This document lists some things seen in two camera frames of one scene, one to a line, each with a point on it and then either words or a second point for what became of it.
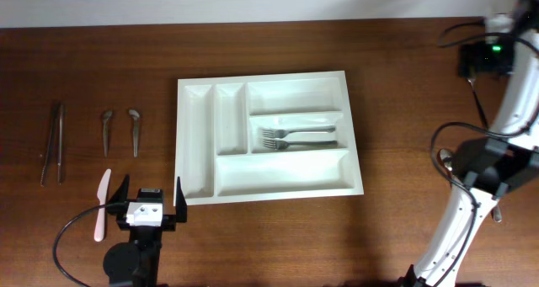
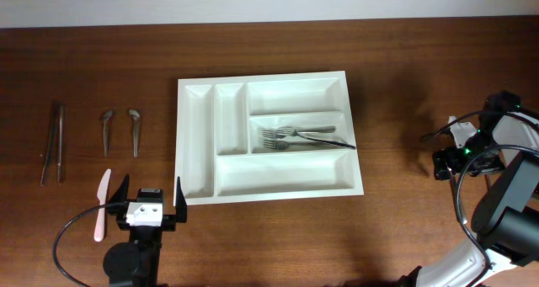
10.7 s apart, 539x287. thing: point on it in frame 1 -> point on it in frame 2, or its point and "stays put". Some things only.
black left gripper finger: (180, 204) stays put
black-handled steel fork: (472, 82) -> (285, 132)
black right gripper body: (498, 56) -> (458, 156)
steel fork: (281, 133) stays put
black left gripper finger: (118, 203) stays put
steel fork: (282, 145) stays put
